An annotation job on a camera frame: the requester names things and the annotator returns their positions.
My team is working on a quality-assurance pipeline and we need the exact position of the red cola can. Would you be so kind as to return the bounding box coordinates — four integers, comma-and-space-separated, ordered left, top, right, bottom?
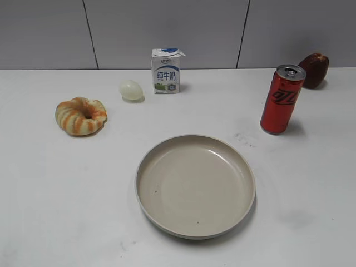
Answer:
260, 64, 306, 135

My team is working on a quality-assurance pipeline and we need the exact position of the white egg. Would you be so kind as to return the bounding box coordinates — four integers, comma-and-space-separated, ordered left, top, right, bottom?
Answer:
119, 80, 144, 102

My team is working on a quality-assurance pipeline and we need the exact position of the white milk carton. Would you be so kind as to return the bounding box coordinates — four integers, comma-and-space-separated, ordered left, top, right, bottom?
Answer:
151, 48, 185, 94

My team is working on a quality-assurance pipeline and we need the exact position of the beige round plate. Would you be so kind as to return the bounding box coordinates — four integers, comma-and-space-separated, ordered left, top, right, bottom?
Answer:
135, 135, 256, 240

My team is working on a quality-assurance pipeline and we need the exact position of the orange striped bread bun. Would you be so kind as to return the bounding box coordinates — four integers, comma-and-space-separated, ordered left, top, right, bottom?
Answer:
55, 97, 107, 136

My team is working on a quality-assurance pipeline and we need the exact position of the dark red apple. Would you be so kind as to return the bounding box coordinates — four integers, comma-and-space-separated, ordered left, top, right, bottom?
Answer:
298, 53, 329, 89

